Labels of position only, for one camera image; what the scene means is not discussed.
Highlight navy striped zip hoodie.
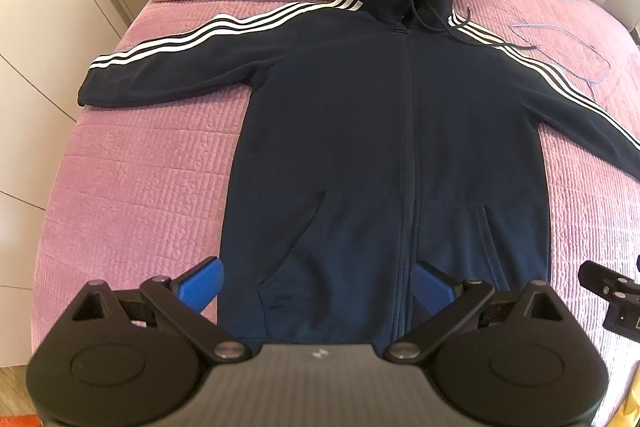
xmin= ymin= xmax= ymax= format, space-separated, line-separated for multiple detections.
xmin=78 ymin=0 xmax=639 ymax=349

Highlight blue wire clothes hanger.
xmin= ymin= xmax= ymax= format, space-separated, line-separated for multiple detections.
xmin=509 ymin=20 xmax=612 ymax=102

